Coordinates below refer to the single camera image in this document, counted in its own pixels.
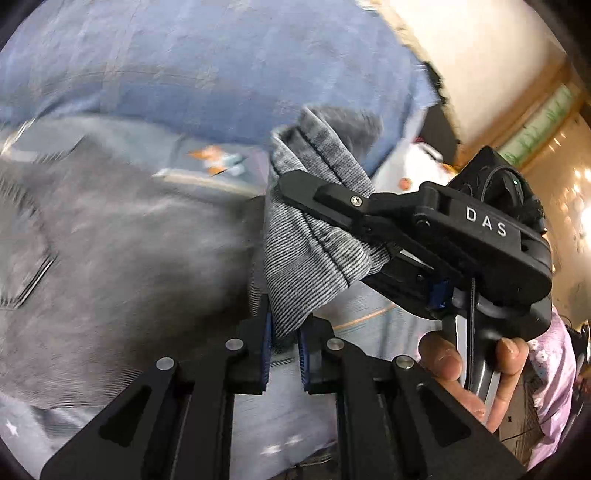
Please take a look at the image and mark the grey denim pants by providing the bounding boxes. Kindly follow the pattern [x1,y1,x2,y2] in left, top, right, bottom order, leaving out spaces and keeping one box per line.
[1,107,389,409]

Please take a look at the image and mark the white paper shopping bag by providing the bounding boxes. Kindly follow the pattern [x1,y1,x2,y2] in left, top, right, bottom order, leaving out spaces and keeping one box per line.
[373,141,457,194]

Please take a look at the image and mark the right hand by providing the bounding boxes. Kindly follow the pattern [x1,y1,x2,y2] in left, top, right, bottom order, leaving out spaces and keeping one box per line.
[419,332,529,432]

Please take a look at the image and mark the grey patterned bed sheet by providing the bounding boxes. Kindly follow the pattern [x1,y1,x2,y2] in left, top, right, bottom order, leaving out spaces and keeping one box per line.
[1,116,438,479]

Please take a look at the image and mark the pink patterned garment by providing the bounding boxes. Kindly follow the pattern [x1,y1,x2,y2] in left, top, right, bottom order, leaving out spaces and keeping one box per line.
[528,307,576,469]

